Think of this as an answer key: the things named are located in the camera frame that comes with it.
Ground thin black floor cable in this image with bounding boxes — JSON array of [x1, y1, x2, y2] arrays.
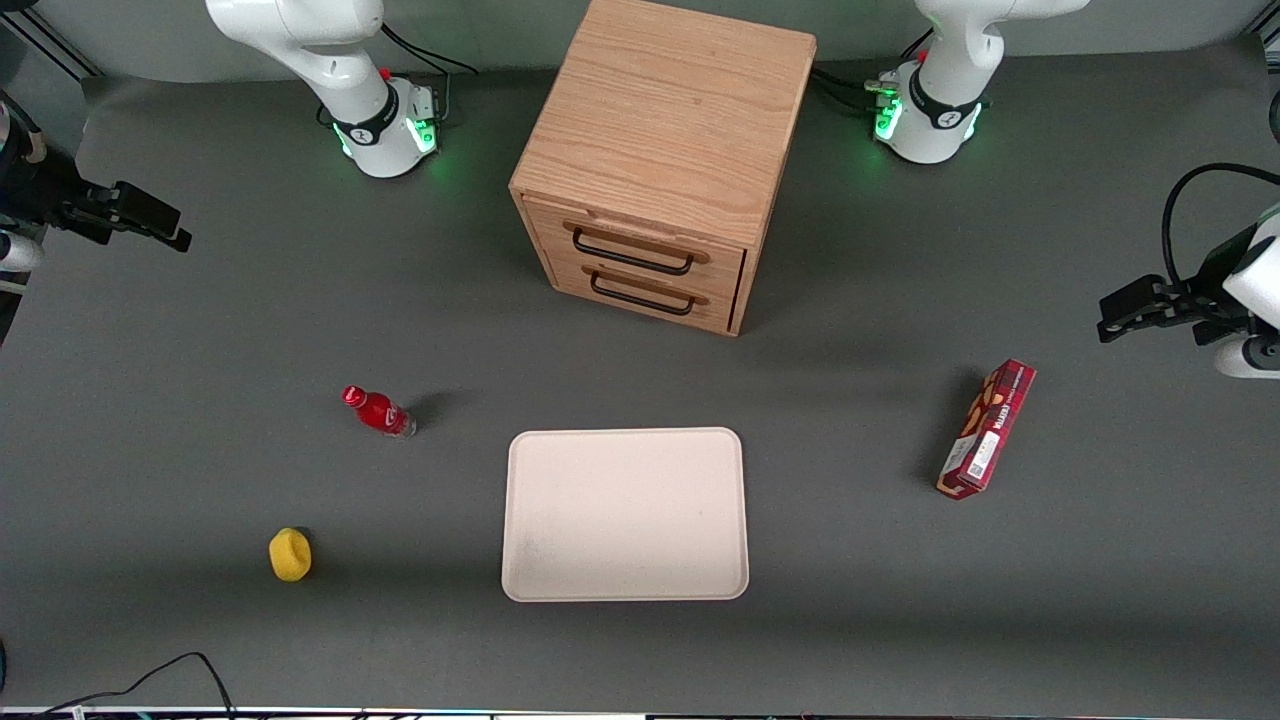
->
[[0, 652, 237, 720]]

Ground small red soda bottle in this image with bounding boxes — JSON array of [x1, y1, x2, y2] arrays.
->
[[342, 385, 418, 439]]

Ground aluminium frame profile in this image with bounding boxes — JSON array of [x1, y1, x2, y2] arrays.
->
[[0, 0, 103, 81]]

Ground oak wooden drawer cabinet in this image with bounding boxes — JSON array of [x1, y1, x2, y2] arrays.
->
[[508, 0, 818, 338]]

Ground red snack box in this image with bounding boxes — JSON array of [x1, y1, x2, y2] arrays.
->
[[936, 359, 1037, 501]]

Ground yellow lemon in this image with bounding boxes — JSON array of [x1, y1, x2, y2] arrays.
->
[[268, 527, 313, 583]]

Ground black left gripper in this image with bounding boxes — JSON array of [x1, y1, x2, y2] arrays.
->
[[1097, 226, 1265, 347]]

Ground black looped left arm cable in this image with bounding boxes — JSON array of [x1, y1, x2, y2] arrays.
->
[[1160, 162, 1280, 287]]

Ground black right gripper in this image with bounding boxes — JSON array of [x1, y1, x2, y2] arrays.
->
[[0, 148, 193, 253]]

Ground black left arm base cables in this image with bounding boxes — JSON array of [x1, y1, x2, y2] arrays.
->
[[812, 28, 937, 113]]

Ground black right arm base cables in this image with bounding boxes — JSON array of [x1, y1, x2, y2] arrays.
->
[[380, 20, 481, 127]]

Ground wooden drawer with black handle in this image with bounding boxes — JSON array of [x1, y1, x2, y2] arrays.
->
[[521, 194, 747, 281], [545, 252, 743, 336]]

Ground black arm base cables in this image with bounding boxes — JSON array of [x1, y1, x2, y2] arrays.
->
[[812, 28, 937, 113], [380, 20, 481, 127]]

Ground beige rectangular tray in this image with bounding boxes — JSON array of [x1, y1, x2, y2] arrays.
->
[[500, 427, 750, 603]]

